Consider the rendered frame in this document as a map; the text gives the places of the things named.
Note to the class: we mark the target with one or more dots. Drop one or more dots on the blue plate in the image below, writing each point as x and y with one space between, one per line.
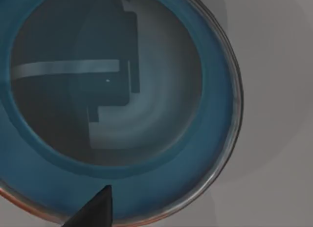
207 114

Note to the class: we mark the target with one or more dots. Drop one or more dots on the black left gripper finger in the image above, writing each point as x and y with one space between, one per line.
97 210

